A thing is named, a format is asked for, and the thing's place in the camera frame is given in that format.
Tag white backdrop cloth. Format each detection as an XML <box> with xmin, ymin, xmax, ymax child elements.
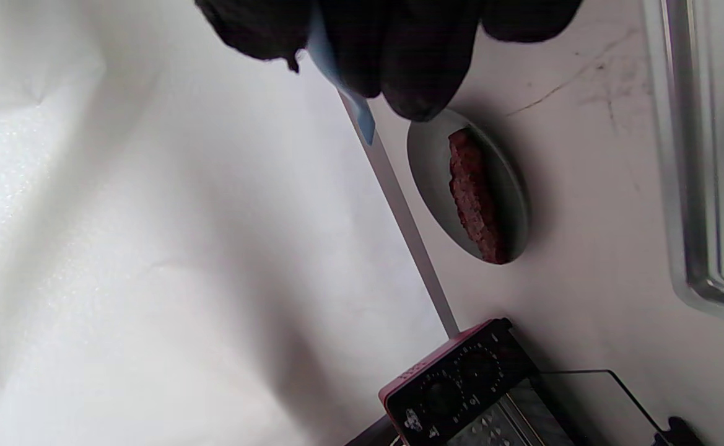
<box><xmin>0</xmin><ymin>0</ymin><xmax>461</xmax><ymax>446</ymax></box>

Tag red countertop oven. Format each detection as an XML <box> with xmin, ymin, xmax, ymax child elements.
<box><xmin>379</xmin><ymin>318</ymin><xmax>704</xmax><ymax>446</ymax></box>

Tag grey round plate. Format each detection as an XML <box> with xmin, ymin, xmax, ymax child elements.
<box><xmin>406</xmin><ymin>110</ymin><xmax>530</xmax><ymax>266</ymax></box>

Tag silver metal baking tray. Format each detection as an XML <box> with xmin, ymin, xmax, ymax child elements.
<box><xmin>640</xmin><ymin>0</ymin><xmax>724</xmax><ymax>330</ymax></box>

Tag grilled brown steak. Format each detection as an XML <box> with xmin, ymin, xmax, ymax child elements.
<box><xmin>448</xmin><ymin>128</ymin><xmax>512</xmax><ymax>266</ymax></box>

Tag person's right hand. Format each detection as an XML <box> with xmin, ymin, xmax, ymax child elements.
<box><xmin>194</xmin><ymin>0</ymin><xmax>585</xmax><ymax>122</ymax></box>

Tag blue dessert spatula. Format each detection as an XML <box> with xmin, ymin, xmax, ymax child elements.
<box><xmin>306</xmin><ymin>6</ymin><xmax>377</xmax><ymax>147</ymax></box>

